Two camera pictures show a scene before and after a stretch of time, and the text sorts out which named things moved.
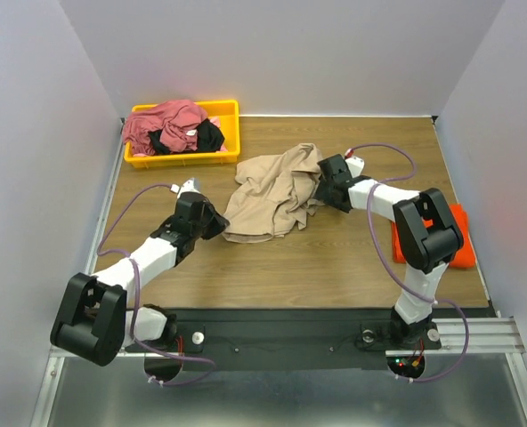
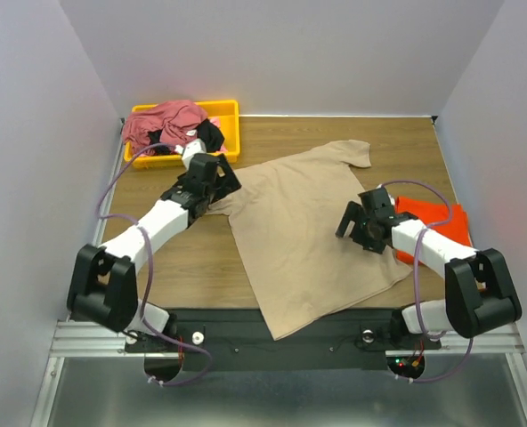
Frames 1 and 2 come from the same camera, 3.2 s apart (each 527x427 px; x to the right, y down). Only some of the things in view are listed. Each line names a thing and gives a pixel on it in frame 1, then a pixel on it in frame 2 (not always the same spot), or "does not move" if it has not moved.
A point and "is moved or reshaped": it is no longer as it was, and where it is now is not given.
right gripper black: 328,182 → 355,222
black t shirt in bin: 209,139 does not move
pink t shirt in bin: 174,121 does not move
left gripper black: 219,223 → 228,183
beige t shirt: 273,191 is moved or reshaped
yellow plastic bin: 227,112 does not move
